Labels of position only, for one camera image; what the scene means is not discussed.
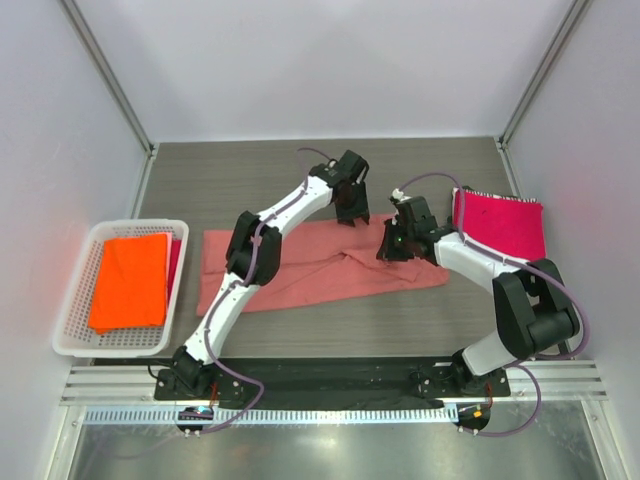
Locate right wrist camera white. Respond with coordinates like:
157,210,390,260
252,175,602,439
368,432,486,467
389,188,407,225

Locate purple cable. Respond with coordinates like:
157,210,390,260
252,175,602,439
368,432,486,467
112,147,341,460
397,172,594,440

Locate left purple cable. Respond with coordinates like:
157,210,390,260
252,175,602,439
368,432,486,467
112,147,341,460

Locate right aluminium frame post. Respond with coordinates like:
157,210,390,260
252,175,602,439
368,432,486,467
496,0,592,151

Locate white plastic basket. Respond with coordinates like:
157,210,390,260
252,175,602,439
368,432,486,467
52,218,189,359

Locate striped folded shirt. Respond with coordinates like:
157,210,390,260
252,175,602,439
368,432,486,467
461,186,539,203

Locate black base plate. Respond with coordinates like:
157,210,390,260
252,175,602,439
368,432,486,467
154,356,511,410

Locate left aluminium frame post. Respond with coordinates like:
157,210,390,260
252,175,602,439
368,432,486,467
59,0,154,157

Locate magenta shirt in basket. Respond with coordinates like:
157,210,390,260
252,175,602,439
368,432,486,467
167,239,182,300

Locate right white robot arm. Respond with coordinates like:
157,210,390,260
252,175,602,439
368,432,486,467
377,190,581,396

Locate folded magenta t shirt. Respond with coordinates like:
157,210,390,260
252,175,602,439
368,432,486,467
452,188,547,261

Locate slotted cable duct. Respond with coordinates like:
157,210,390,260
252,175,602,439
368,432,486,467
83,404,458,427

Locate aluminium frame post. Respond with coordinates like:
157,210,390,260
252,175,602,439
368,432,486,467
59,0,154,157
496,0,592,151

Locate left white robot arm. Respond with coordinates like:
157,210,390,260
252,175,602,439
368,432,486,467
167,150,370,399

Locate salmon pink t shirt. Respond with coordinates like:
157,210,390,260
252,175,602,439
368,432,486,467
195,212,449,317

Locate orange t shirt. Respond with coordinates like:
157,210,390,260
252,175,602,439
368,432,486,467
88,233,169,335

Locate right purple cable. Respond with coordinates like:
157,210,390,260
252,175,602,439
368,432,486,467
397,172,594,440

